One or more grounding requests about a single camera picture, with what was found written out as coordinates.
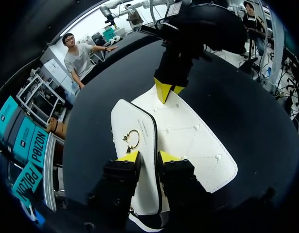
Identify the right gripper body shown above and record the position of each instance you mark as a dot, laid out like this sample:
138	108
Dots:
202	26

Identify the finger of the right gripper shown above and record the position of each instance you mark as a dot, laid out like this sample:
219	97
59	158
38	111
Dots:
184	72
165	80

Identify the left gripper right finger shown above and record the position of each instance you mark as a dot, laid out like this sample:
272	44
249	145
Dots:
179	179

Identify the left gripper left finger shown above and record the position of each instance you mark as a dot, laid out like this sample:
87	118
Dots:
120	179

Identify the white leather bag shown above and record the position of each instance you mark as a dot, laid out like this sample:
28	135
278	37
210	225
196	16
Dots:
188	136

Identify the person's hand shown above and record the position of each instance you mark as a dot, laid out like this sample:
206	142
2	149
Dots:
57	128

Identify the person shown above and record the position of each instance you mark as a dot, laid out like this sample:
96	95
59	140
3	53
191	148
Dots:
77	60
252	21

